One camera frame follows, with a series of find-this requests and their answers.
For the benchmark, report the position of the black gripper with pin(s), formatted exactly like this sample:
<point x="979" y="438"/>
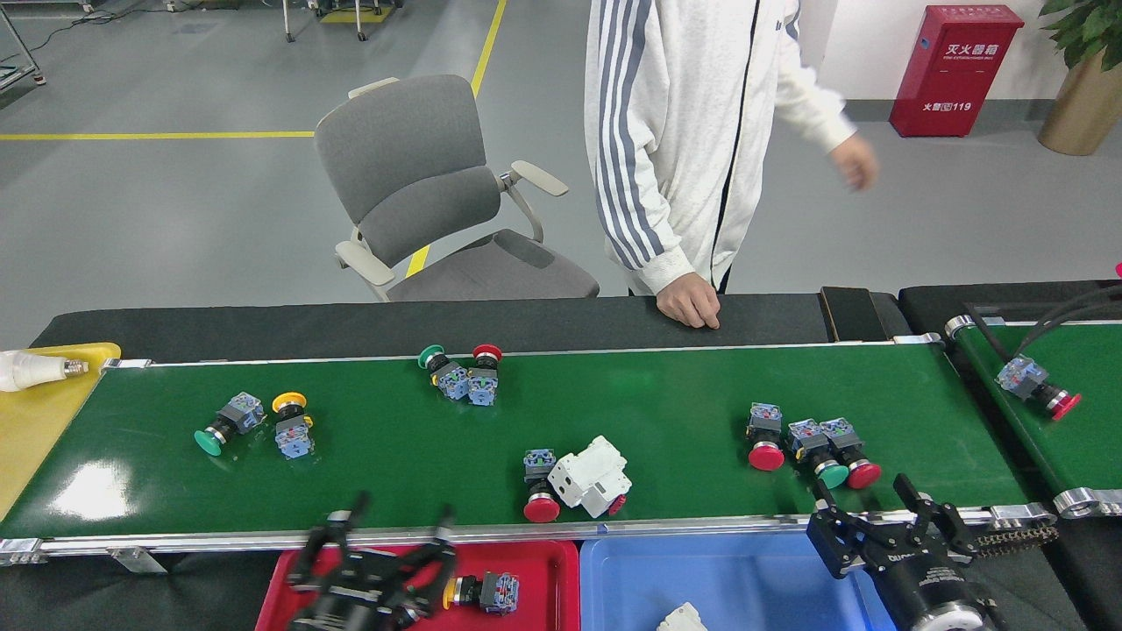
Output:
<point x="359" y="596"/>
<point x="925" y="583"/>

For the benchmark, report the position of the red push button switch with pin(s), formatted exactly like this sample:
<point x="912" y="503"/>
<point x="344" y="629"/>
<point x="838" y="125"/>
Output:
<point x="1017" y="377"/>
<point x="863" y="474"/>
<point x="766" y="456"/>
<point x="542" y="507"/>
<point x="482" y="386"/>

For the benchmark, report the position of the yellow push button switch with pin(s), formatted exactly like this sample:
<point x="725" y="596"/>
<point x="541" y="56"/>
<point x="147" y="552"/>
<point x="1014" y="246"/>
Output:
<point x="294" y="438"/>
<point x="498" y="592"/>

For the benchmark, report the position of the white circuit breaker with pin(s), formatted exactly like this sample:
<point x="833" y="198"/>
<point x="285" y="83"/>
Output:
<point x="682" y="618"/>
<point x="589" y="478"/>

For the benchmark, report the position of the person's left forearm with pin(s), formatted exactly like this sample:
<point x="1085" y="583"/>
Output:
<point x="811" y="105"/>

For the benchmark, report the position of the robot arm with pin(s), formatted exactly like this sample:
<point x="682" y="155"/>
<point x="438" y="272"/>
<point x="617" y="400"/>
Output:
<point x="951" y="622"/>

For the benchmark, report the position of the person's right forearm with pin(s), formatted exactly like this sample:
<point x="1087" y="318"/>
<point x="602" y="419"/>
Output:
<point x="644" y="237"/>

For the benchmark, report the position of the blue plastic tray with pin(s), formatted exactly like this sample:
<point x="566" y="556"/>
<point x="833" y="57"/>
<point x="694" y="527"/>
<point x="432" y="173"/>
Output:
<point x="745" y="578"/>

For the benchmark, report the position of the red plastic tray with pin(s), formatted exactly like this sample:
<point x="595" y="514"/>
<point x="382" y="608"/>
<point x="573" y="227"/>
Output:
<point x="552" y="605"/>

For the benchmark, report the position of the short green conveyor belt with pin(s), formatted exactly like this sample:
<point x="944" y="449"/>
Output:
<point x="1087" y="447"/>

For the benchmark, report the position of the long green conveyor belt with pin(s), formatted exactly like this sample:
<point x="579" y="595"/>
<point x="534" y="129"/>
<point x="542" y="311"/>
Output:
<point x="657" y="394"/>

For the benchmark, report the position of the yellow plastic tray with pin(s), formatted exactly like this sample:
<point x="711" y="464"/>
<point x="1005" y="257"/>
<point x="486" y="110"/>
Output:
<point x="44" y="421"/>

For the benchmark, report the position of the person's right hand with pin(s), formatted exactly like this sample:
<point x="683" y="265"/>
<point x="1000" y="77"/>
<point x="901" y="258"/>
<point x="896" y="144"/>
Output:
<point x="692" y="302"/>

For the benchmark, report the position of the person's left hand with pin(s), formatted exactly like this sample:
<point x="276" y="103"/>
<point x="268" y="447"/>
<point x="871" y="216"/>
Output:
<point x="857" y="162"/>

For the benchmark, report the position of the black box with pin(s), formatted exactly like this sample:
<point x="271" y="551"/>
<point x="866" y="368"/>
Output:
<point x="855" y="314"/>

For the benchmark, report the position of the white light bulb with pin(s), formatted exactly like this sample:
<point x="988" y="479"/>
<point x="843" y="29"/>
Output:
<point x="26" y="370"/>

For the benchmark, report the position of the grey office chair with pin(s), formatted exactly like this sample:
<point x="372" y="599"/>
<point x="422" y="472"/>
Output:
<point x="394" y="131"/>

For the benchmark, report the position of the red fire extinguisher box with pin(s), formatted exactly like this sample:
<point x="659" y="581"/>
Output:
<point x="955" y="79"/>

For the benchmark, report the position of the potted green plant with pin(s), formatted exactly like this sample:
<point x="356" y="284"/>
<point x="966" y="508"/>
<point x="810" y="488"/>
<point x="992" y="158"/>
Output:
<point x="1082" y="105"/>

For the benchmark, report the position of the person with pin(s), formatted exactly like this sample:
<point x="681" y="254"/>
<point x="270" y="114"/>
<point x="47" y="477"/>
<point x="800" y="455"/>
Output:
<point x="684" y="105"/>

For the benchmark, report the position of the white wheeled rack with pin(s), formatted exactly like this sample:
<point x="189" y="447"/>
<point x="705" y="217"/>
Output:
<point x="287" y="22"/>

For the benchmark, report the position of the yellow floor plate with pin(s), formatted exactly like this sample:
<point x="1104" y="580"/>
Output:
<point x="355" y="15"/>

